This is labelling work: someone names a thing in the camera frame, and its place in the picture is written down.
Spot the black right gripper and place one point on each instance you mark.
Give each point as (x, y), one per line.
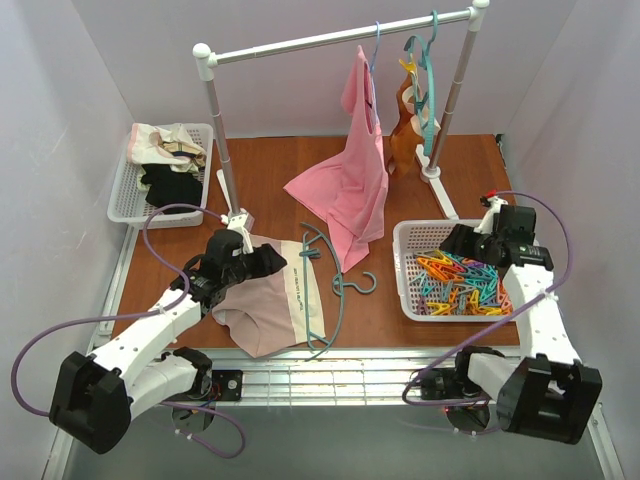
(476, 244)

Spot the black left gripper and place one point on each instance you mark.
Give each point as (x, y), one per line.
(255, 261)

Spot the mauve underwear white waistband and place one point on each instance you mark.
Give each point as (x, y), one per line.
(267, 315)

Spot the teal clothes hanger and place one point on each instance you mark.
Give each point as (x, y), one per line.
(314, 243)

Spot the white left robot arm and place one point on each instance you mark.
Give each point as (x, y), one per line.
(135, 345)

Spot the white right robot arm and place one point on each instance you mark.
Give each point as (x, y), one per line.
(550, 394)

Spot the brown beige underwear hanging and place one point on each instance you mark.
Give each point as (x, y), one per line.
(407, 134)

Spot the teal hanger on right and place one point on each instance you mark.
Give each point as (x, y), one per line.
(424, 88)

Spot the yellow clothespin on hanger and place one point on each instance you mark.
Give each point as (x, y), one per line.
(410, 67)

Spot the blue thin hanger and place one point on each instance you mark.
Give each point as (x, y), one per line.
(372, 69)

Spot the pile of coloured clothespins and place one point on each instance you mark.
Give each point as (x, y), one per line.
(443, 284)

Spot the white clothespin basket right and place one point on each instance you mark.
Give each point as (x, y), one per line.
(411, 237)

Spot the pink t-shirt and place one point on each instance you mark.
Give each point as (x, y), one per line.
(348, 191)

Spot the black garment in basket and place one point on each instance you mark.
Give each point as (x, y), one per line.
(167, 187)

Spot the white laundry basket left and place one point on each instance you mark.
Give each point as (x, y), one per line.
(127, 202)

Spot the cream pink garment in basket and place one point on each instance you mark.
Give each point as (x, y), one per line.
(172, 147)

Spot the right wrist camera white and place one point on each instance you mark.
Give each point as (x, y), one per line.
(493, 202)

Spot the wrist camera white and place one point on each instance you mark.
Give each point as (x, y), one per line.
(493, 202)
(241, 223)

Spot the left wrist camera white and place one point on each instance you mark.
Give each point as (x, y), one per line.
(241, 223)

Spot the aluminium mounting rail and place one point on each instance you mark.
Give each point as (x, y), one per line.
(343, 377)

